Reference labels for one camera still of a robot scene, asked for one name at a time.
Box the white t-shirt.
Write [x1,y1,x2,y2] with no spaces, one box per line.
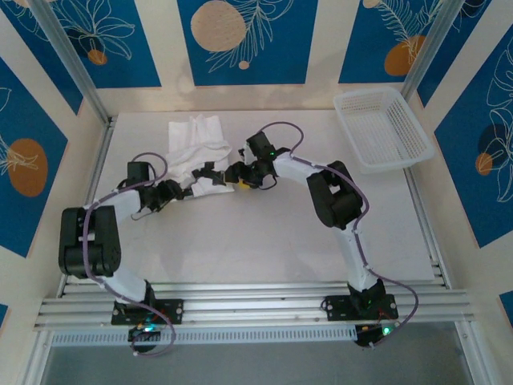
[166,114,237,199]

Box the white perforated plastic basket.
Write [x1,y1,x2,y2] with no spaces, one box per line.
[333,87,437,174]

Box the black controller board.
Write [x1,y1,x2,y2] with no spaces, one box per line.
[127,323,162,354]
[354,322,398,349]

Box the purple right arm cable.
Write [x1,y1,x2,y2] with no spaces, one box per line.
[254,121,420,348]

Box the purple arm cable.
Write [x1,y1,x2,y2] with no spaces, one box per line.
[254,121,420,348]
[83,151,177,358]

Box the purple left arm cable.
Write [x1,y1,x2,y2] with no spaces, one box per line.
[83,151,177,358]

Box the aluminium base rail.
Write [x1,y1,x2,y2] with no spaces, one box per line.
[34,282,478,334]

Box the white slotted cable duct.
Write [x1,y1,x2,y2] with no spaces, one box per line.
[50,325,358,348]

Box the aluminium frame post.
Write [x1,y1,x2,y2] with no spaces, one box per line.
[30,0,112,126]
[402,0,471,102]

